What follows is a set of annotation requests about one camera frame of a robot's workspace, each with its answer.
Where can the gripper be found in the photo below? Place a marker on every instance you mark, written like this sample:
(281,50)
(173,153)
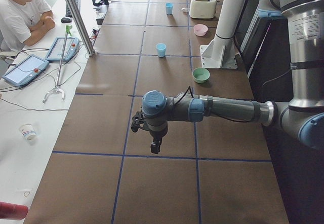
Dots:
(157,134)

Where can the seated person white shirt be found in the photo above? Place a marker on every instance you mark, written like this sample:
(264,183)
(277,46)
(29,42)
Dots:
(24,23)

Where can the reacher grabber tool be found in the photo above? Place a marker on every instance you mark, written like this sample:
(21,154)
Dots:
(57,89)

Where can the paper cup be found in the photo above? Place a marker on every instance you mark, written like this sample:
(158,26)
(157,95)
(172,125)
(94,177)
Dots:
(27,132)

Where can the black computer mouse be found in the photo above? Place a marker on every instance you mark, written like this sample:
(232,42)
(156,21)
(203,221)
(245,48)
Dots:
(66,20)

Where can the near teach pendant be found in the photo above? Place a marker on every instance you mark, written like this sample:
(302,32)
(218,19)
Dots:
(26,71)

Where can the aluminium frame post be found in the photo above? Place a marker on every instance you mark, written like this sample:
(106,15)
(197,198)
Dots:
(81,27)

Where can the far teach pendant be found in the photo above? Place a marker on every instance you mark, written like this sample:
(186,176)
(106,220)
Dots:
(55,51)

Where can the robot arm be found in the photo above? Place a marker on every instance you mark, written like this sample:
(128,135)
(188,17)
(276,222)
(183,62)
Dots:
(285,70)

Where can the light blue cup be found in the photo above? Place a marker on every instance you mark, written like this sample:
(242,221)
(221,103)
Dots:
(161,49)
(169,8)

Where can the teach pendant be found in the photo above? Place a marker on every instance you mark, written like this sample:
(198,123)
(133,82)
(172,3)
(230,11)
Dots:
(26,71)
(55,51)

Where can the white mounting pillar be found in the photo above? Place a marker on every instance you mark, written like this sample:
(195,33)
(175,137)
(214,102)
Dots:
(220,52)

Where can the pink bowl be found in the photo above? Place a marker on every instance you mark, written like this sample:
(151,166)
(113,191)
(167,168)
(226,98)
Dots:
(200,29)

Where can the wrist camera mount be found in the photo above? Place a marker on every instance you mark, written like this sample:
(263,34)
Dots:
(139,122)

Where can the cream toaster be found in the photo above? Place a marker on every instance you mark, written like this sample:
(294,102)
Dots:
(202,9)

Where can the green bowl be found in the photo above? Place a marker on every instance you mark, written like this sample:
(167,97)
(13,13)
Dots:
(200,75)

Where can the red cylinder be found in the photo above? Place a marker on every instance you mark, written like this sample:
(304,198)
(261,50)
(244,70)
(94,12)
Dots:
(13,211)

